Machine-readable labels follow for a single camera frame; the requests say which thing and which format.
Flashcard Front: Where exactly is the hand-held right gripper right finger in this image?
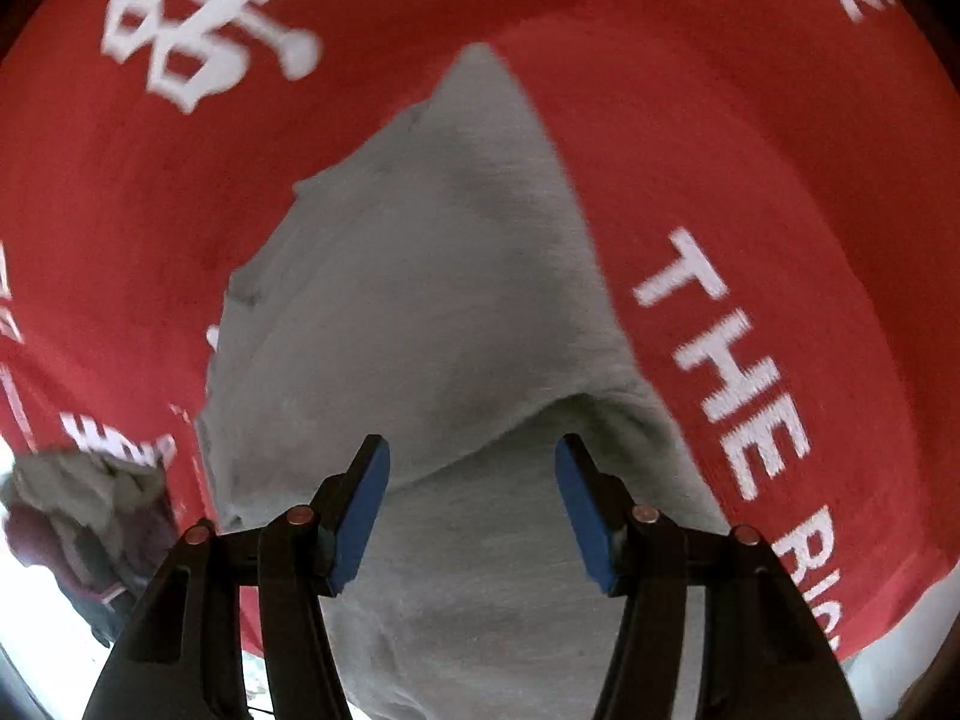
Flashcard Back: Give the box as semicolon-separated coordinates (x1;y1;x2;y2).
555;433;863;720

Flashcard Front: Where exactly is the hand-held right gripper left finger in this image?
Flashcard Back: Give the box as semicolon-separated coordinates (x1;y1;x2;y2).
82;433;392;720

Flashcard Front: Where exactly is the grey knit top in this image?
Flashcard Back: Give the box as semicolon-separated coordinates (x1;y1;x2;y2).
196;43;732;720

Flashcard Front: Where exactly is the blue grey garment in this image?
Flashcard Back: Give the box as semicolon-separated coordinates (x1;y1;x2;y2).
71;540;134;647

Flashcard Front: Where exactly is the olive green garment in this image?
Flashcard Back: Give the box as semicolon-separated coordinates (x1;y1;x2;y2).
0;450;167;586

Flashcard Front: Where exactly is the dark purple garment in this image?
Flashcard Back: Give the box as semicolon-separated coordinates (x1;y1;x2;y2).
4;495;181;601

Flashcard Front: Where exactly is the red printed blanket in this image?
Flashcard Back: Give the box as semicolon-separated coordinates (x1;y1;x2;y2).
0;0;960;665

